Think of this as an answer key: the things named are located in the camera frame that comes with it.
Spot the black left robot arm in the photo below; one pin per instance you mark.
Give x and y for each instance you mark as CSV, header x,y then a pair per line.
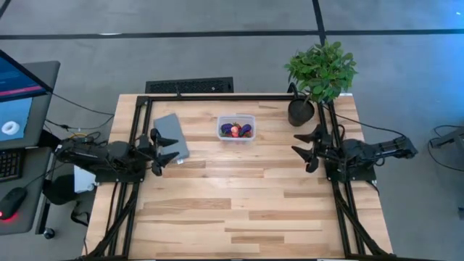
x,y
108,154

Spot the grey metal floor stand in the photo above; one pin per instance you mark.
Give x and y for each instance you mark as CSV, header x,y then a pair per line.
x,y
453,137

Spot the black perforated floor grille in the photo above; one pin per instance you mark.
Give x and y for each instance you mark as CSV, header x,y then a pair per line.
x,y
189,86

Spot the purple toy grape bunch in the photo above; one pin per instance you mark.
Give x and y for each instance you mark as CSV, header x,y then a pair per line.
x,y
226,128

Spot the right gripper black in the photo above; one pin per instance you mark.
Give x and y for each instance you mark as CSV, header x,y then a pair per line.
x,y
322,152

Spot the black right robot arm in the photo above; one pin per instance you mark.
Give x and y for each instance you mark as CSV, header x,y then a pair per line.
x,y
380,148

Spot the grey computer desk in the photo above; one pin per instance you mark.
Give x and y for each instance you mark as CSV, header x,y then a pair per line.
x,y
41,116

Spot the purple toy eggplant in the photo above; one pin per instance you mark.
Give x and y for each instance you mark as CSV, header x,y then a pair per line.
x,y
245,128

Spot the black computer mouse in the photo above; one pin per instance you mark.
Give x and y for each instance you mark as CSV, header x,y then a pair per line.
x,y
11,203

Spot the black caster wheel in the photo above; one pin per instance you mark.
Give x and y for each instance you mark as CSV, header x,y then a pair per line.
x,y
49,233

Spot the black aluminium rig frame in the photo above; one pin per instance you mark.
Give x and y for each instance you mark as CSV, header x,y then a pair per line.
x,y
217,98

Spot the clear plastic tupperware container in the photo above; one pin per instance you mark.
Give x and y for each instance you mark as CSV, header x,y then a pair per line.
x,y
219,139

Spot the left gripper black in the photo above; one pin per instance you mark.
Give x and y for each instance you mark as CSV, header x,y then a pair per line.
x,y
146,150

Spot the green plant in black pot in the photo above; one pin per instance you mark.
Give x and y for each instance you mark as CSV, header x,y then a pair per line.
x,y
320,70

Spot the computer monitor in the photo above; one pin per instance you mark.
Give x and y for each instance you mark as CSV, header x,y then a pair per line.
x,y
16,81

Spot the black stool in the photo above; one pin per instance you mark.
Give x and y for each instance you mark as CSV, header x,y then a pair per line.
x,y
59,189

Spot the black keyboard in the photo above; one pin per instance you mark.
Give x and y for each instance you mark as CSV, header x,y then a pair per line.
x,y
9,165

